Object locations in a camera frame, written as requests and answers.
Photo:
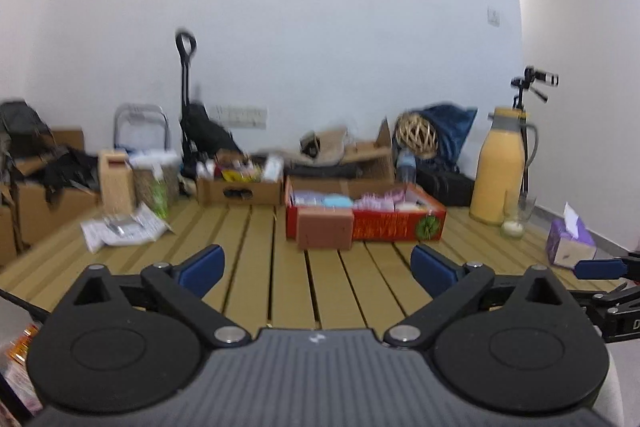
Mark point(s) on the red cardboard box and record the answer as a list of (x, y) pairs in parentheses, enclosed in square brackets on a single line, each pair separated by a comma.
[(395, 227)]

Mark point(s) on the black tripod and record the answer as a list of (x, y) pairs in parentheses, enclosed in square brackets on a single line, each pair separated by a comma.
[(521, 99)]

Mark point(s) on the white paper leaflet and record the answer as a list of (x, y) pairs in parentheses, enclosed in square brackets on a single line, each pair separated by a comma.
[(130, 229)]

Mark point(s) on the black trolley bag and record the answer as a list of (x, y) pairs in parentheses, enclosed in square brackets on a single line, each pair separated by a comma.
[(205, 132)]

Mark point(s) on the large open cardboard box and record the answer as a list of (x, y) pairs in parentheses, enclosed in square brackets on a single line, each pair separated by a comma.
[(370, 162)]

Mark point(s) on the purple tissue box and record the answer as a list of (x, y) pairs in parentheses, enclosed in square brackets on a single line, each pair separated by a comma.
[(570, 242)]

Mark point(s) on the clear drinking glass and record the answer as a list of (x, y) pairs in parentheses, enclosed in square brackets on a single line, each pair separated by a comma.
[(515, 224)]

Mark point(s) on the dark backpack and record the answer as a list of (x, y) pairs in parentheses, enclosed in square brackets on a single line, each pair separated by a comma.
[(22, 127)]

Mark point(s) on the white carton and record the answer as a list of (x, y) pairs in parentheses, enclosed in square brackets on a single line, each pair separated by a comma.
[(272, 168)]

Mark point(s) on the blue plush toy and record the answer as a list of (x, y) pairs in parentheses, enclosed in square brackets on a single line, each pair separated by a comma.
[(337, 201)]

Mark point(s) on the yellow thermos jug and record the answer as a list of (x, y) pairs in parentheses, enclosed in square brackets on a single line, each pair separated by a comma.
[(500, 177)]

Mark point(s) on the brick-coloured foam block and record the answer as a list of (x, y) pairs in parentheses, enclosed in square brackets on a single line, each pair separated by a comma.
[(325, 229)]

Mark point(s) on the plastic water bottle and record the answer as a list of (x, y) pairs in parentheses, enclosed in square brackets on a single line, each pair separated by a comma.
[(406, 167)]

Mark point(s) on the brown paper bag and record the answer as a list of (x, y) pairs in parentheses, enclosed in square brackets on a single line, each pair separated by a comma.
[(332, 142)]

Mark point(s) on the green plastic bottle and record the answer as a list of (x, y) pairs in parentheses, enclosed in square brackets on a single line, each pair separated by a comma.
[(159, 197)]

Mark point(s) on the purple knit cloth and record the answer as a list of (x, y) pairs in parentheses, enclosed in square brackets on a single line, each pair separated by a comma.
[(309, 198)]

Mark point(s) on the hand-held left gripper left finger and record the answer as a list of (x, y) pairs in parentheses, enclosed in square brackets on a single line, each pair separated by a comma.
[(201, 268)]

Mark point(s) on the black cloth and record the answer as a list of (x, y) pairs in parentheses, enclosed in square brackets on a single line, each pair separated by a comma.
[(320, 169)]

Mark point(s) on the pink satin scrunchie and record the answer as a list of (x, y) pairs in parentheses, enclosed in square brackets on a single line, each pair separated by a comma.
[(380, 201)]

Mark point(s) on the white wall socket row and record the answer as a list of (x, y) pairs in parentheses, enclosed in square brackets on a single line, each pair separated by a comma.
[(242, 117)]

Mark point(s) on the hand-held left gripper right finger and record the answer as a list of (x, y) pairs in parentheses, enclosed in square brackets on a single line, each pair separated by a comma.
[(434, 269)]

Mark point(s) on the light wooden box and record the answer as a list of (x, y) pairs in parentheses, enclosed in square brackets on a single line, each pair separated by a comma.
[(116, 184)]

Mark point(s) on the wicker ball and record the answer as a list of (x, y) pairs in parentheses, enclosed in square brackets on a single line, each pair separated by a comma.
[(415, 136)]

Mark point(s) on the person's grey trouser leg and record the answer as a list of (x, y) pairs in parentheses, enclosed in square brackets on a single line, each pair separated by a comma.
[(612, 392)]

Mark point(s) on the yellow packet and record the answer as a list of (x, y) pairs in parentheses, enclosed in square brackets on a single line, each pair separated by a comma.
[(235, 176)]

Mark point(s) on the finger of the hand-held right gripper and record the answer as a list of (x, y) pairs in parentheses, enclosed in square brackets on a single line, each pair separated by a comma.
[(600, 269), (615, 297)]

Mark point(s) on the dark blue cloth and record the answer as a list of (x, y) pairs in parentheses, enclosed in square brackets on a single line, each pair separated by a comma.
[(455, 129)]

